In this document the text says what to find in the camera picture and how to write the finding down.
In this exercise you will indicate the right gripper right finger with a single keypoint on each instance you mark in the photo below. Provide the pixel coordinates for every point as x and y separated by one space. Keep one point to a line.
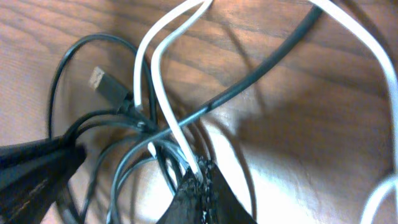
222 206

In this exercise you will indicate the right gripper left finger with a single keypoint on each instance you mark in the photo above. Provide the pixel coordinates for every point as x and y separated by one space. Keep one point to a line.
186 206

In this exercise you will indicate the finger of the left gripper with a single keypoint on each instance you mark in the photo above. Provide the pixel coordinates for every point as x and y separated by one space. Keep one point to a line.
29 189
13 155

